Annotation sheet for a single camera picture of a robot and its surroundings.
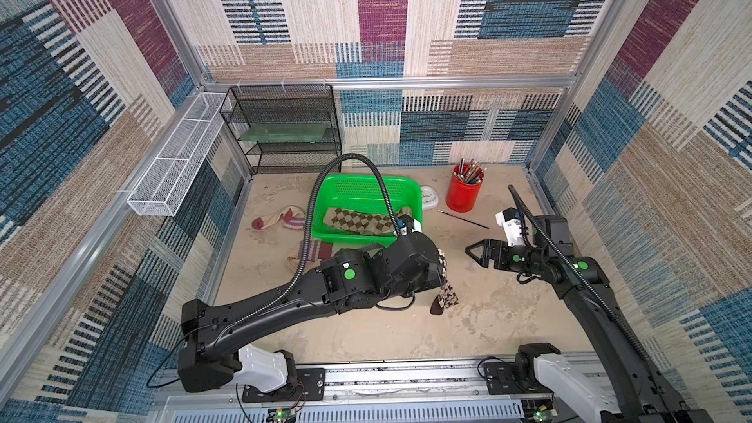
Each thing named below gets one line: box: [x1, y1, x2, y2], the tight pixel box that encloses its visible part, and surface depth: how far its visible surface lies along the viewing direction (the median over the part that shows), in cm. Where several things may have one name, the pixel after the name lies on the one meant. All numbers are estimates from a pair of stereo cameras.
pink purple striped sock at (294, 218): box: [251, 205, 305, 231], surface depth 105 cm
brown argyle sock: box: [323, 207, 414, 236], surface depth 104 cm
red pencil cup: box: [445, 157, 488, 213], surface depth 104 cm
